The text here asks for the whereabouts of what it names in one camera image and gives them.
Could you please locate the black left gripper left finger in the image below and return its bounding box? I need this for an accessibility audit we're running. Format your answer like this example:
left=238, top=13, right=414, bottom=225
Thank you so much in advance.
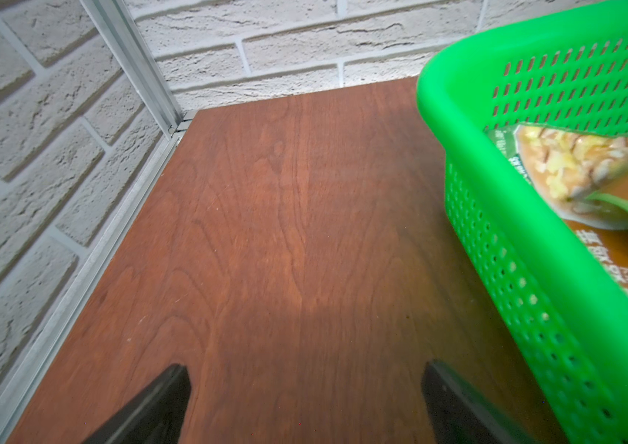
left=84, top=364, right=192, bottom=443

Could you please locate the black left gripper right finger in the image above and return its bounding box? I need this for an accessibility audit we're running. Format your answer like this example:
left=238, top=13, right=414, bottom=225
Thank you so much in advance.
left=421, top=360, right=536, bottom=444

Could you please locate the orange mushroom soup packet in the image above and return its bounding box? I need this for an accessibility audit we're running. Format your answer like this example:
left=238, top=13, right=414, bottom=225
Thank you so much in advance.
left=487, top=125, right=628, bottom=294

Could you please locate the green plastic perforated basket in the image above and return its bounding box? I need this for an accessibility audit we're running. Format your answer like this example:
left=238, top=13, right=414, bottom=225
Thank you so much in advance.
left=417, top=1, right=628, bottom=443

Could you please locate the aluminium corner frame post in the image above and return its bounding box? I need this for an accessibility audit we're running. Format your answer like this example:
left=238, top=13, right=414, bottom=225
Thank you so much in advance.
left=81, top=0, right=184, bottom=134

